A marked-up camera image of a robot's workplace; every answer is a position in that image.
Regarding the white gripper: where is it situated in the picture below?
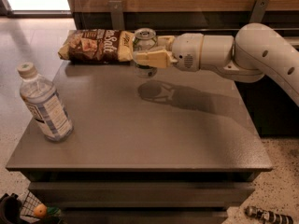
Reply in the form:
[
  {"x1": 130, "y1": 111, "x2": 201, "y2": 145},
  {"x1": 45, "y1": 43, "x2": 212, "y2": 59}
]
[{"x1": 133, "y1": 34, "x2": 204, "y2": 72}]

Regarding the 7up soda can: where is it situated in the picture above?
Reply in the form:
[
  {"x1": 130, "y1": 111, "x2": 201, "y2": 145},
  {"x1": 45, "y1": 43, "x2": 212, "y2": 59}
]
[{"x1": 133, "y1": 28, "x2": 157, "y2": 78}]

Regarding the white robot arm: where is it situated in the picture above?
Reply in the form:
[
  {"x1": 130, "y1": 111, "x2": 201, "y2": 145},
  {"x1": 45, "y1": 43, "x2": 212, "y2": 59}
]
[{"x1": 133, "y1": 23, "x2": 299, "y2": 105}]

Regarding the clear plastic water bottle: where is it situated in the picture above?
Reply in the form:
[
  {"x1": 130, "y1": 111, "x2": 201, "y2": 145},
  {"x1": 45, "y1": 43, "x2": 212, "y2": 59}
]
[{"x1": 17, "y1": 63, "x2": 73, "y2": 142}]

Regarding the brown sea salt chip bag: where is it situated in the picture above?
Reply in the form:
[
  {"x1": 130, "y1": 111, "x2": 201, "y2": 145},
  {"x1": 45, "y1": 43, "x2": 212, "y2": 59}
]
[{"x1": 58, "y1": 29, "x2": 134, "y2": 63}]

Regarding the grey drawer cabinet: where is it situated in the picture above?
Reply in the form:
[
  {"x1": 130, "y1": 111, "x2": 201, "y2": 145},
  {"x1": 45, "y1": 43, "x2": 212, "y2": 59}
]
[{"x1": 7, "y1": 64, "x2": 272, "y2": 224}]

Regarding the black striped cylinder on floor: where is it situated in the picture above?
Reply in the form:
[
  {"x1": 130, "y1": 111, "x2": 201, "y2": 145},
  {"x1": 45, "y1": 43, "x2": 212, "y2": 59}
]
[{"x1": 245, "y1": 206, "x2": 294, "y2": 224}]

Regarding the orange fruit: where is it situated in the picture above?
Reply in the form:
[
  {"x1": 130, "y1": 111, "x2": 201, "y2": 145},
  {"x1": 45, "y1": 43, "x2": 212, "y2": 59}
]
[{"x1": 34, "y1": 203, "x2": 47, "y2": 218}]

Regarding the black bag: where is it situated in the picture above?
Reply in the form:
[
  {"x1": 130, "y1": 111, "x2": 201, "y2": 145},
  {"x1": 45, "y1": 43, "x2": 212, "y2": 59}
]
[{"x1": 0, "y1": 193, "x2": 21, "y2": 224}]

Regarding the left metal wall bracket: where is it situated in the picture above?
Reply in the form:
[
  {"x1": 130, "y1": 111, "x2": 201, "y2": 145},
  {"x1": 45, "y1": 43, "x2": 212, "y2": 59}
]
[{"x1": 108, "y1": 0, "x2": 125, "y2": 30}]

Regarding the metal wall bracket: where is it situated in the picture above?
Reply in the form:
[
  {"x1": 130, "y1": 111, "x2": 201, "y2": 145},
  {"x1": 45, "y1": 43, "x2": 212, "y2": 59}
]
[
  {"x1": 108, "y1": 0, "x2": 125, "y2": 30},
  {"x1": 249, "y1": 0, "x2": 270, "y2": 23}
]

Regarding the right metal wall bracket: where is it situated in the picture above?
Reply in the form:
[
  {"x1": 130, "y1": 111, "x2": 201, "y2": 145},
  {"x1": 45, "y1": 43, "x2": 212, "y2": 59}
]
[{"x1": 249, "y1": 0, "x2": 270, "y2": 23}]

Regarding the black wire basket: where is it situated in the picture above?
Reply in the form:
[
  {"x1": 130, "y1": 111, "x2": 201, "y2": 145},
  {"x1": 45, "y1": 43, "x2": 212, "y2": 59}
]
[{"x1": 20, "y1": 190, "x2": 65, "y2": 224}]

